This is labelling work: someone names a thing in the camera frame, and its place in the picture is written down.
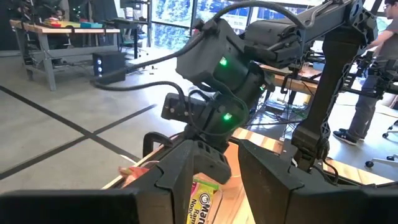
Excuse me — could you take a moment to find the black curved clamp handle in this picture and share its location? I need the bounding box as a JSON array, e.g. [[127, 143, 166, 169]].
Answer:
[[142, 131, 174, 158]]

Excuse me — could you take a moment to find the red yellow ramen packet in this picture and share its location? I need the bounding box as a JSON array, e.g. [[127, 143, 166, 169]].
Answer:
[[118, 165, 151, 188]]

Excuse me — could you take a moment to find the white office chair base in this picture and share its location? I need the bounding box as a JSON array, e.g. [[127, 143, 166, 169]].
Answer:
[[364, 119, 398, 169]]

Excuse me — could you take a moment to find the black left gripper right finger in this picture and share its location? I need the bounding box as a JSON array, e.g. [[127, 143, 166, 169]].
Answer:
[[237, 139, 398, 224]]

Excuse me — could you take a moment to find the large glass window wall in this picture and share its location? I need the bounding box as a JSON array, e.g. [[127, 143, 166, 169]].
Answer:
[[149, 0, 312, 52]]

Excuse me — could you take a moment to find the black sleeved arm cable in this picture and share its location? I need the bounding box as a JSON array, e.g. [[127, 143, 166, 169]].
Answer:
[[89, 80, 188, 109], [124, 0, 308, 72]]

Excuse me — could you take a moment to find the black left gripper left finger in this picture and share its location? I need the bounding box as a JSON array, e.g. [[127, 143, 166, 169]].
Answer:
[[0, 139, 195, 224]]

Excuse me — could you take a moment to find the person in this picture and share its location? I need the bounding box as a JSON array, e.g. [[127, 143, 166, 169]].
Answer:
[[331, 0, 398, 146]]

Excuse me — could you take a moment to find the green edged ramen packet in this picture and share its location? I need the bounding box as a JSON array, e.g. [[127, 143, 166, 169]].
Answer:
[[185, 178, 221, 224]]

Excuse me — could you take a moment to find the wooden top workbench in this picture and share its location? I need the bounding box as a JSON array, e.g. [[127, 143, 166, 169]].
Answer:
[[8, 17, 121, 92]]

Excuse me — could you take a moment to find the black computer tower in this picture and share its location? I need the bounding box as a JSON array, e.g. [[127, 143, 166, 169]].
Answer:
[[91, 50, 127, 85]]

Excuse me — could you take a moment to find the black background robot rig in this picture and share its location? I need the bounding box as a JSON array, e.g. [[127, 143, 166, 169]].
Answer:
[[341, 50, 398, 101]]

